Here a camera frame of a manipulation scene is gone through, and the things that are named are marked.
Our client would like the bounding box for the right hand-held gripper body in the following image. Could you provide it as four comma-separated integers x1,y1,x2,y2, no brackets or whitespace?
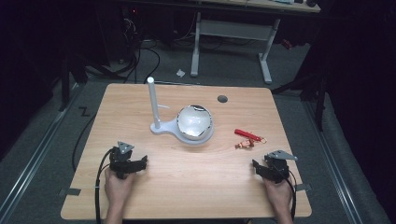
261,149,299,184

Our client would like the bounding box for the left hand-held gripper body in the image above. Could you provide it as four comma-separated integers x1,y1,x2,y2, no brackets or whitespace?
108,141,140,180

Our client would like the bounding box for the person's left hand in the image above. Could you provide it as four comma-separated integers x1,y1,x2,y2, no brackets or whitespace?
104,168,137,206

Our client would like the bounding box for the person's right hand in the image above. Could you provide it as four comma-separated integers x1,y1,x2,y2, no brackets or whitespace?
262,176,294,210

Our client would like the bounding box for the white stand with pole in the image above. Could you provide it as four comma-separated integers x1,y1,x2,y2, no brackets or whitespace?
147,77,215,146

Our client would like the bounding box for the shiny metal bowl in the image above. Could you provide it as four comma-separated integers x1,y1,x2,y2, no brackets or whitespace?
176,105,214,140

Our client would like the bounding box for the dark metal stand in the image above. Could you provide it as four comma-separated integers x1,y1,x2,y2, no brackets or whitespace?
270,59,330,133
58,54,90,112

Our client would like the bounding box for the small red object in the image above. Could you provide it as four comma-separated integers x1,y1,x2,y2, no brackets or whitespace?
280,38,294,51

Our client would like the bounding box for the white-legged wooden desk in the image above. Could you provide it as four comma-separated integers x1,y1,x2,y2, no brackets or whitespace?
190,0,322,85

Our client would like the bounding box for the red keychain with doll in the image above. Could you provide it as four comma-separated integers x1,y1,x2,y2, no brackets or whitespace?
233,128,268,150

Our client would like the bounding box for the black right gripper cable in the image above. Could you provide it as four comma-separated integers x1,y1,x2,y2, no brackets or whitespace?
281,167,297,221

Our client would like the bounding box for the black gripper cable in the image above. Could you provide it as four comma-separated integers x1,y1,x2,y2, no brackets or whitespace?
94,147,117,224
281,167,297,221

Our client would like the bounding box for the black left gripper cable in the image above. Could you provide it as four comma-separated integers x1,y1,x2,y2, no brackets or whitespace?
94,147,117,224

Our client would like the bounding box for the black floor cable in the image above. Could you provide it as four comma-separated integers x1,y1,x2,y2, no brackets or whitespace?
71,112,98,173

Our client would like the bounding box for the metal floor rail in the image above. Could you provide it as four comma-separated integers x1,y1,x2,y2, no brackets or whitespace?
0,83,82,220
303,100,364,224

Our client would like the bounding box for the bundle of black cables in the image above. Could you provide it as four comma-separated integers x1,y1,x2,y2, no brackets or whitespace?
90,18,162,84

